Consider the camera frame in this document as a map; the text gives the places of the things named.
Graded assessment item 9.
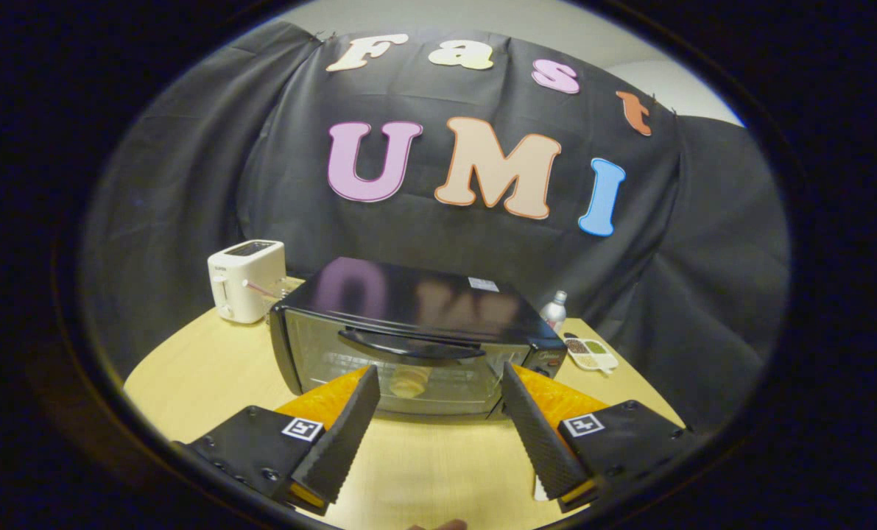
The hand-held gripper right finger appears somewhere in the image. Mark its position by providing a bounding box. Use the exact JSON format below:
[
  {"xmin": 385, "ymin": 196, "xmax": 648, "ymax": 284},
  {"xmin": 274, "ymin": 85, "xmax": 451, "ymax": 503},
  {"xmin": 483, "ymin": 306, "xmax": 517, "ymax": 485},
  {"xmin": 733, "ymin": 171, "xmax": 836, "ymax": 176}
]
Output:
[{"xmin": 501, "ymin": 361, "xmax": 697, "ymax": 514}]

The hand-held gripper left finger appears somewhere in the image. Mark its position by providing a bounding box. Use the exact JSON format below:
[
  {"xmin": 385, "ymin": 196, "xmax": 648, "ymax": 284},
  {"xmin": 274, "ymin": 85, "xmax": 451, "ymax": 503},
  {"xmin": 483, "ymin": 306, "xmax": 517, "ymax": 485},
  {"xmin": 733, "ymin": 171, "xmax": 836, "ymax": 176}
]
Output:
[{"xmin": 177, "ymin": 364, "xmax": 381, "ymax": 516}]

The ridged bread roll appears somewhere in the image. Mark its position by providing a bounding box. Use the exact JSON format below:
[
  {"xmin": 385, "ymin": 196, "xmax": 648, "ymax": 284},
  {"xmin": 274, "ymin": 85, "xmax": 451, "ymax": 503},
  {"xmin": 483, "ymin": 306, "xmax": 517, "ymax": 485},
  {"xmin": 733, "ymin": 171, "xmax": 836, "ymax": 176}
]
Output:
[{"xmin": 390, "ymin": 366, "xmax": 432, "ymax": 400}]

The black toaster oven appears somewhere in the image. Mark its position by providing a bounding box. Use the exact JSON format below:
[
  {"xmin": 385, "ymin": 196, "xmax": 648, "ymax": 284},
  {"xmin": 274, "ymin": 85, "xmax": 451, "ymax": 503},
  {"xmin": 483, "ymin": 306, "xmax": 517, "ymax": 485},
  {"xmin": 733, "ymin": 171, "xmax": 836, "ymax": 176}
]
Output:
[{"xmin": 269, "ymin": 256, "xmax": 569, "ymax": 421}]

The white pop-up toaster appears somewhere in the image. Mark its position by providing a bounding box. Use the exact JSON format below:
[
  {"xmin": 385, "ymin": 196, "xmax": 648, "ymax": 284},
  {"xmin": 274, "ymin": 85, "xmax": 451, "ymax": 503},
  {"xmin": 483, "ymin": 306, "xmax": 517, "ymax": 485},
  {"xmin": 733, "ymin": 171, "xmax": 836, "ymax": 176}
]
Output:
[{"xmin": 208, "ymin": 240, "xmax": 288, "ymax": 325}]

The white divided condiment dish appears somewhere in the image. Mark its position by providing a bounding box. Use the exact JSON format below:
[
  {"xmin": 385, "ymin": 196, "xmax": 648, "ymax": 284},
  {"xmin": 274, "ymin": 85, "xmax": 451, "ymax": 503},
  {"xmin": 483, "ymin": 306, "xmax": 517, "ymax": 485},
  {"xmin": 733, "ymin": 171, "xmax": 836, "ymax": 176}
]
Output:
[{"xmin": 564, "ymin": 335, "xmax": 621, "ymax": 375}]

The small drink bottle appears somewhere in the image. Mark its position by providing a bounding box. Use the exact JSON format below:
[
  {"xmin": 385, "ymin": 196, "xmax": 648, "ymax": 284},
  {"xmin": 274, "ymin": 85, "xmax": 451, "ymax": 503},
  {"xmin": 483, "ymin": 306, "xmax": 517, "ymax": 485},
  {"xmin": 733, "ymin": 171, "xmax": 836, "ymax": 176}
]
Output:
[{"xmin": 540, "ymin": 290, "xmax": 568, "ymax": 334}]

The black backdrop cloth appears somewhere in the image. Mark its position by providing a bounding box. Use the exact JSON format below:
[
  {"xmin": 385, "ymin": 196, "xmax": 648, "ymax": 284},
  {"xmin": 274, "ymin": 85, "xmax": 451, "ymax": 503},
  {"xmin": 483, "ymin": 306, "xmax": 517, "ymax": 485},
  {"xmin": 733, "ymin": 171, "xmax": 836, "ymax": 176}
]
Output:
[{"xmin": 81, "ymin": 21, "xmax": 791, "ymax": 435}]

